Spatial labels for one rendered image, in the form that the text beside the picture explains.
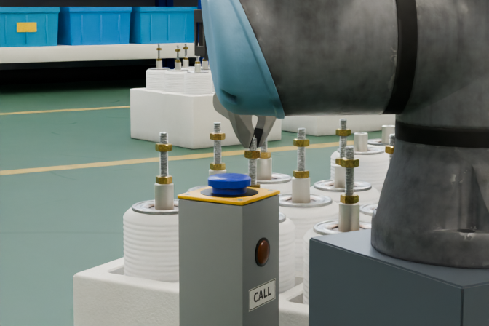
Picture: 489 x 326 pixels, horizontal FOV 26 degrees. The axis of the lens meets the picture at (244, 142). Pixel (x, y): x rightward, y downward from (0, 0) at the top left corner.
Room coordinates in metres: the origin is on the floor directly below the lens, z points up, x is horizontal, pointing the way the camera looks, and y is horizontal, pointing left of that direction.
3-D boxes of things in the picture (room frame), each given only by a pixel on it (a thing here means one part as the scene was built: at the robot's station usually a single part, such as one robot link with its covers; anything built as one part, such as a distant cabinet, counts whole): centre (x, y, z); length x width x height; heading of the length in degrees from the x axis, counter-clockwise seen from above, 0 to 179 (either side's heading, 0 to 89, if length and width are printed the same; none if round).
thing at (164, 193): (1.21, 0.09, 0.26); 0.02 x 0.02 x 0.03
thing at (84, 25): (6.10, 0.93, 0.36); 0.50 x 0.38 x 0.21; 33
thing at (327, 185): (1.36, -0.13, 0.25); 0.08 x 0.08 x 0.01
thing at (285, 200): (1.26, -0.07, 0.25); 0.08 x 0.08 x 0.01
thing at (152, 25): (6.34, 0.57, 0.36); 0.50 x 0.38 x 0.21; 33
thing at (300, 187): (1.26, -0.07, 0.26); 0.02 x 0.02 x 0.03
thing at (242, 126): (1.16, 0.02, 0.38); 0.06 x 0.03 x 0.09; 33
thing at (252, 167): (1.15, -0.01, 0.30); 0.01 x 0.01 x 0.08
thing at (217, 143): (1.32, 0.03, 0.30); 0.01 x 0.01 x 0.08
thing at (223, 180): (0.97, 0.01, 0.32); 0.04 x 0.04 x 0.02
